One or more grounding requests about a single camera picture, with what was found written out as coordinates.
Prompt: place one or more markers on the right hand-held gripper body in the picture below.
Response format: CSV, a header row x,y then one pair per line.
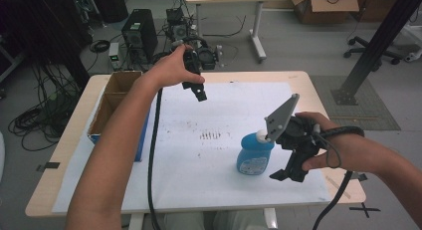
x,y
292,132

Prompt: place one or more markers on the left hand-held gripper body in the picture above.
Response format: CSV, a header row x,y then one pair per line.
x,y
207,56

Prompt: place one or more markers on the blue bottle with white cap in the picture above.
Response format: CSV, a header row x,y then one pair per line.
x,y
253,152

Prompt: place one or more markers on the cardboard box with blue sides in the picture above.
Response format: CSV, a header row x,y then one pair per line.
x,y
121,82

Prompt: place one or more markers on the person's left hand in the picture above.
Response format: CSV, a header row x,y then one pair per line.
x,y
169,70

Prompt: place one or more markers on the person's right hand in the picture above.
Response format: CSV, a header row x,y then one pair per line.
x,y
335,147

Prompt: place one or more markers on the small open computer case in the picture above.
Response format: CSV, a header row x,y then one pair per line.
x,y
179,27

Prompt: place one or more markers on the clear tape strip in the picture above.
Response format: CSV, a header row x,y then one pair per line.
x,y
338,187

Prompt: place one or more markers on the white sheet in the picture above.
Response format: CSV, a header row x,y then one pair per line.
x,y
232,123

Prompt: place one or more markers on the black tape strip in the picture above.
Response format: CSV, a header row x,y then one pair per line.
x,y
49,165
360,177

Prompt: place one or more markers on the black computer tower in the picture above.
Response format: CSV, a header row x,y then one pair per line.
x,y
139,34

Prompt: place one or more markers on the black tape cross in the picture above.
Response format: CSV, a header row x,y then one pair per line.
x,y
364,209

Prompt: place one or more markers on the small silver power supply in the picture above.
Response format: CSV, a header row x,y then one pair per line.
x,y
114,55

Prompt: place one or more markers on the grey floor mat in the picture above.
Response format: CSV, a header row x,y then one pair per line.
x,y
371,114

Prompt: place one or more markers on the black office chair base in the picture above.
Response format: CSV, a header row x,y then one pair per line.
x,y
371,50

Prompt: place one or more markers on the open brown cardboard box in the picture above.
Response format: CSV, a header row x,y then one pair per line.
x,y
323,7

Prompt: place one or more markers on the black metal stand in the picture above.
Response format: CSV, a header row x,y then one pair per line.
x,y
381,41

